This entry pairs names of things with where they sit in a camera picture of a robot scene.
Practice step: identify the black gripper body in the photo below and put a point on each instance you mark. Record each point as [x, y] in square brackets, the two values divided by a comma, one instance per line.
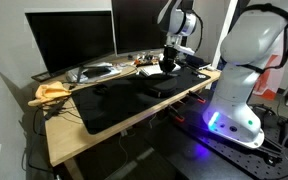
[169, 54]

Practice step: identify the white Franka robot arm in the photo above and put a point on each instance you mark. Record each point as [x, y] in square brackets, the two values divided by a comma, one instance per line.
[247, 93]

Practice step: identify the white keyboard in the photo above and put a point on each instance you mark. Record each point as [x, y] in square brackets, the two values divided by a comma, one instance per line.
[150, 70]

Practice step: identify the small orange gadget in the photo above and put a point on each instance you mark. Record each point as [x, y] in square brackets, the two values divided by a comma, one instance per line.
[139, 61]

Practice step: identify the white-edged black tablet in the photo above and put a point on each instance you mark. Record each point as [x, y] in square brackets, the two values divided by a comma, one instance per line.
[200, 64]

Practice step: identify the curved white-framed monitor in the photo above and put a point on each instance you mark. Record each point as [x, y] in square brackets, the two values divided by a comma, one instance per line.
[134, 26]

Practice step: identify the stack of white papers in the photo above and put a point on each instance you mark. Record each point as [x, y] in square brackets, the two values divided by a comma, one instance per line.
[114, 70]

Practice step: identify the black desk mat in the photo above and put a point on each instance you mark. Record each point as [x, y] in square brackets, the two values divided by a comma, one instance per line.
[117, 113]

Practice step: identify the black pouch on papers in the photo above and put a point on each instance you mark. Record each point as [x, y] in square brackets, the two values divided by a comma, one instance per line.
[95, 71]

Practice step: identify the flat black monitor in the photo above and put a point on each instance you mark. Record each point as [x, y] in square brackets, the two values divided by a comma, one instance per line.
[70, 40]

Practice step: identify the red and white board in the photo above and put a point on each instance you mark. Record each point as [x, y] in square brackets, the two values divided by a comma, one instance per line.
[270, 83]

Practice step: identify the orange cloth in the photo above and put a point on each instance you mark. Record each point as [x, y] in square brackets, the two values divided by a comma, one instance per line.
[49, 91]

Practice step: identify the black elongated power adapter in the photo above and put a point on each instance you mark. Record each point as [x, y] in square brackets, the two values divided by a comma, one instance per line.
[54, 110]

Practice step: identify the white slanted post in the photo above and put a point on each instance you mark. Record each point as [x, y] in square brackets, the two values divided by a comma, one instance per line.
[224, 20]

